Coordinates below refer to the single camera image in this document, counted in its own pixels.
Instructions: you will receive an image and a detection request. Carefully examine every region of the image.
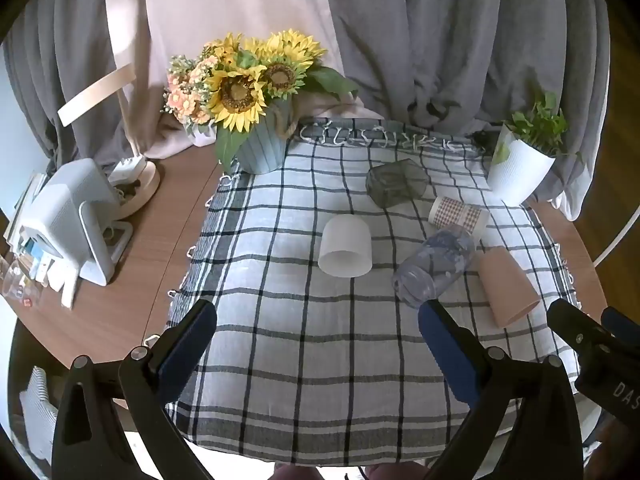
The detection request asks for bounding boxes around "brown checked paper cup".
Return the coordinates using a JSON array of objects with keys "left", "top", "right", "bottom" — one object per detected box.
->
[{"left": 427, "top": 196, "right": 489, "bottom": 240}]

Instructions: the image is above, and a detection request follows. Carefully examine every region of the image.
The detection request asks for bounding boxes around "pink paper cup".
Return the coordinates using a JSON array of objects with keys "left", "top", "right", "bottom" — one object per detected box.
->
[{"left": 478, "top": 247, "right": 540, "bottom": 328}]

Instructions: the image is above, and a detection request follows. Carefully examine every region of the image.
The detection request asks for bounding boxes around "white frosted cup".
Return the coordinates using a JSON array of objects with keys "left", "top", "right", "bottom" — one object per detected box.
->
[{"left": 318, "top": 214, "right": 372, "bottom": 278}]

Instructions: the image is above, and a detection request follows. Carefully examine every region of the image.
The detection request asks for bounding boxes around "clear blue patterned glass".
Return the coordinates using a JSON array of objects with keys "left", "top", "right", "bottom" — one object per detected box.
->
[{"left": 393, "top": 224, "right": 476, "bottom": 309}]

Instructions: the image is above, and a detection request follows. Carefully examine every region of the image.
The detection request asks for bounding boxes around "white plant pot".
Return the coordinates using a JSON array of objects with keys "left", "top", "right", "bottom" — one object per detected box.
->
[{"left": 487, "top": 125, "right": 554, "bottom": 207}]

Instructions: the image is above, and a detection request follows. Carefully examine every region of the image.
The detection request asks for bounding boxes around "white desktop device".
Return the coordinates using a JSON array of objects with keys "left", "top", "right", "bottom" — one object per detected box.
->
[{"left": 23, "top": 158, "right": 132, "bottom": 295}]

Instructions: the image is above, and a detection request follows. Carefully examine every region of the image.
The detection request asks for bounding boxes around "green leafy plant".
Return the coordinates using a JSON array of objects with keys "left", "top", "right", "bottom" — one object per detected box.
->
[{"left": 491, "top": 91, "right": 568, "bottom": 165}]

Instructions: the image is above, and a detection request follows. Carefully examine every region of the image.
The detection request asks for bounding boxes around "checked black white tablecloth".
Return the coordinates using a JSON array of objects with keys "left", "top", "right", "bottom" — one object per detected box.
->
[{"left": 167, "top": 118, "right": 579, "bottom": 466}]

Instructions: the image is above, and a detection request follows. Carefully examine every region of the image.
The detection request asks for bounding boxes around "dark green glass bowl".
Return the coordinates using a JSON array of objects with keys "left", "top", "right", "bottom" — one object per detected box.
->
[{"left": 366, "top": 158, "right": 427, "bottom": 209}]

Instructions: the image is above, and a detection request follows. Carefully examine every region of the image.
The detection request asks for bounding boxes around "blue ribbed flower pot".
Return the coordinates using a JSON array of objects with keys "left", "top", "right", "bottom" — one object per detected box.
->
[{"left": 235, "top": 100, "right": 297, "bottom": 174}]

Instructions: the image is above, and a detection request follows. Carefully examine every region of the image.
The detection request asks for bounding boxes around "grey curtain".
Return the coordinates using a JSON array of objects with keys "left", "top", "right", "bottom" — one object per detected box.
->
[{"left": 1, "top": 0, "right": 610, "bottom": 220}]

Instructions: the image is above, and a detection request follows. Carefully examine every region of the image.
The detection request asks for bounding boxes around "pink peach flower bunch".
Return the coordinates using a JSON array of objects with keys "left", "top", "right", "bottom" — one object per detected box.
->
[{"left": 162, "top": 54, "right": 218, "bottom": 136}]

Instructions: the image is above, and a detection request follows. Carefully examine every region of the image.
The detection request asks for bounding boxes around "sunflower bouquet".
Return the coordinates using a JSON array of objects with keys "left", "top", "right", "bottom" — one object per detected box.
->
[{"left": 200, "top": 28, "right": 358, "bottom": 170}]

